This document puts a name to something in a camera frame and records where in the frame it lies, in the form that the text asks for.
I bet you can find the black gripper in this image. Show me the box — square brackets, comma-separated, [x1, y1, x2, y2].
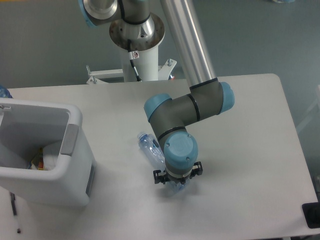
[153, 161, 202, 185]

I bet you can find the clear blue plastic bottle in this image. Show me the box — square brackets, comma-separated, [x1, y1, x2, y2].
[137, 132, 190, 194]

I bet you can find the white paper wrapper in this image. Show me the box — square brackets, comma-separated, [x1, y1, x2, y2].
[43, 140, 62, 171]

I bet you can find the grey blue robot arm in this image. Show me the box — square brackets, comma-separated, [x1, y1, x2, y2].
[78, 0, 235, 184]

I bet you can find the white plastic trash can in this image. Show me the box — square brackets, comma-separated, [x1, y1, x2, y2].
[0, 98, 96, 207]

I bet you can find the black device at table edge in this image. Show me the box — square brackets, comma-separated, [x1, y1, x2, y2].
[302, 202, 320, 229]

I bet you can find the colourful snack wrapper in bin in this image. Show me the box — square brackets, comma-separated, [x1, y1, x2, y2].
[27, 147, 45, 171]

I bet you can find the black pen on table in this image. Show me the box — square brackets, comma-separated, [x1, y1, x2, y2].
[10, 192, 22, 234]

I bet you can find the blue bottle behind bin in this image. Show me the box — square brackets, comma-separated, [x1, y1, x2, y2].
[0, 85, 13, 99]

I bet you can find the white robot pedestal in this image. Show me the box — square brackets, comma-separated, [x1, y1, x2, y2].
[86, 12, 177, 85]

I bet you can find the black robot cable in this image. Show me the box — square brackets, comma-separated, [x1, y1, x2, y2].
[126, 38, 143, 83]

